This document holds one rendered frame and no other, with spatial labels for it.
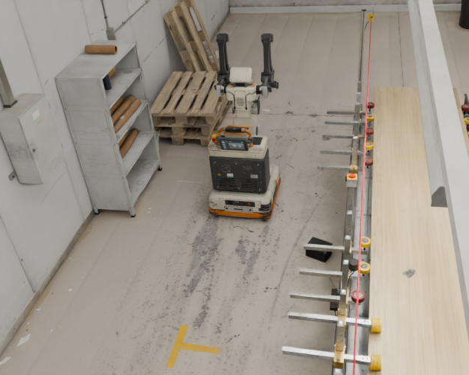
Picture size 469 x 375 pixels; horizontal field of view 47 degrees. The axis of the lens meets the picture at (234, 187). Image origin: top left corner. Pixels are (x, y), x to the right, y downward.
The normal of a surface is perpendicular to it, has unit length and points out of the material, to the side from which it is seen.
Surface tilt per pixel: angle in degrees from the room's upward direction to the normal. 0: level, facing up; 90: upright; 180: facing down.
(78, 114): 90
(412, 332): 0
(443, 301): 0
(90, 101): 90
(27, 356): 0
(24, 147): 90
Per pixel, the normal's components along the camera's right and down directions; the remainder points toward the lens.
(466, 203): -0.08, -0.81
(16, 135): -0.22, 0.59
